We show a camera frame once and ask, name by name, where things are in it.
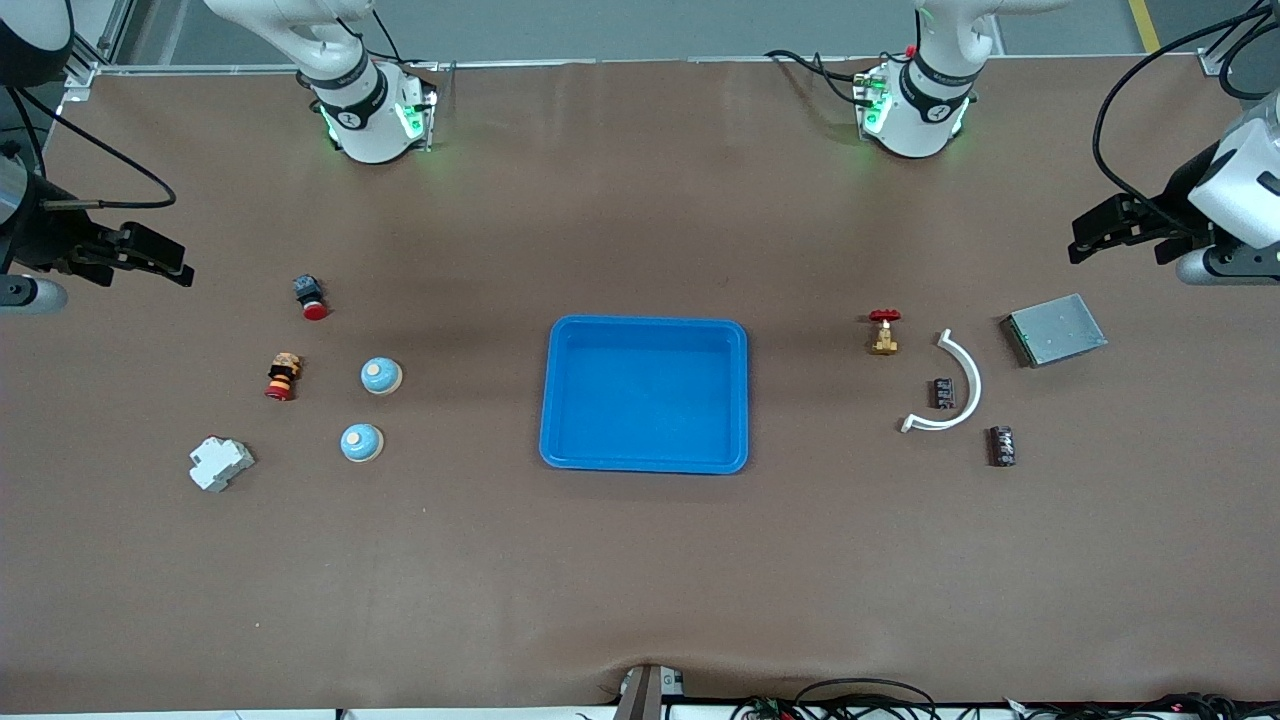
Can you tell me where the white curved plastic clip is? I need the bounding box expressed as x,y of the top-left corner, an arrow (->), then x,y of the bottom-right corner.
900,329 -> 983,434

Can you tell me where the white circuit breaker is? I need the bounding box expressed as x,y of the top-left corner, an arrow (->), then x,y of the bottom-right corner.
189,437 -> 256,493

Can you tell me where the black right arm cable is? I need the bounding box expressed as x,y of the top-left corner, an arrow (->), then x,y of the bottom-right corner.
5,85 -> 178,211

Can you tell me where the red emergency stop orange base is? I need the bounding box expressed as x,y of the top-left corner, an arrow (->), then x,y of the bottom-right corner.
264,352 -> 303,402

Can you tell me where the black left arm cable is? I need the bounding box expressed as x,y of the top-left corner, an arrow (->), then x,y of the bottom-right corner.
1093,0 -> 1280,236

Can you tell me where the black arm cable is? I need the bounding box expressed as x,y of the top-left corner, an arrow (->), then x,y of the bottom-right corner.
1093,0 -> 1280,236
5,85 -> 178,211

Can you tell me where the blue plastic tray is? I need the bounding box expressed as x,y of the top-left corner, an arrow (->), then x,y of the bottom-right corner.
539,316 -> 750,475

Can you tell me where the aluminium table edge rail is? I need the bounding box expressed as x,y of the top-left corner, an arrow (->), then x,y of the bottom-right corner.
95,55 -> 1226,77

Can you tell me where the black base cable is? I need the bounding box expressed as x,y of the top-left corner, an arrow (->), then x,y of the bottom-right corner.
765,48 -> 873,107
365,5 -> 441,71

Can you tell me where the black right base cable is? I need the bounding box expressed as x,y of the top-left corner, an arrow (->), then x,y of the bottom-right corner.
365,5 -> 441,71

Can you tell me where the aluminium frame profile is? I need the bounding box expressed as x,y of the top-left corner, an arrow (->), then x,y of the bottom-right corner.
62,0 -> 141,103
1198,0 -> 1280,76

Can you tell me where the black left base cable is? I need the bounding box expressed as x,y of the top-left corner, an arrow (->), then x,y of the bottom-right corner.
765,48 -> 873,107

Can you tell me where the black cable bundle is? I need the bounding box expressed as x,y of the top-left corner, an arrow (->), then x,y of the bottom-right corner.
735,678 -> 1280,720

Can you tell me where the grey metal box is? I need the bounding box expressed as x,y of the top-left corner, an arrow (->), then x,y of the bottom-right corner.
1002,293 -> 1109,369

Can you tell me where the grey table edge bracket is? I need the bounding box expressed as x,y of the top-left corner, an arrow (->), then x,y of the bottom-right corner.
612,664 -> 687,720

